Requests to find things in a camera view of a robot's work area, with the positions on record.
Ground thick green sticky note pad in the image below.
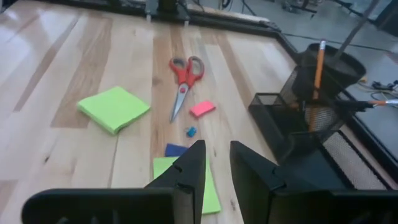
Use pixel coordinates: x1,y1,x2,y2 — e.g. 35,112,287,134
76,85,151,136

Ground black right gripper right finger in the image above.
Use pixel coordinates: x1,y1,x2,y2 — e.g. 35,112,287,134
229,140,398,224

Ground red handled scissors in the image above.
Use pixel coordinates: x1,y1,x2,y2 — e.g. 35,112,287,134
169,55,205,124

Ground black mesh desk organizer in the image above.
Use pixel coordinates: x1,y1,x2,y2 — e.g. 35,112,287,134
248,65,391,191

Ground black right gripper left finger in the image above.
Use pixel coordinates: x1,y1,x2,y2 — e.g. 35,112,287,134
21,139,206,224

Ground thin green sticky note pad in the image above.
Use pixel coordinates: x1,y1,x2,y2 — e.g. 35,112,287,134
152,156,222,215

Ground floor cables bundle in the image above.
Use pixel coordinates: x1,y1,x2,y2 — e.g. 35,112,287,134
357,77,398,101

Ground dark blue sticky note pad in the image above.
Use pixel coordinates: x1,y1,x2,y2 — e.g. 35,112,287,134
164,142,190,157

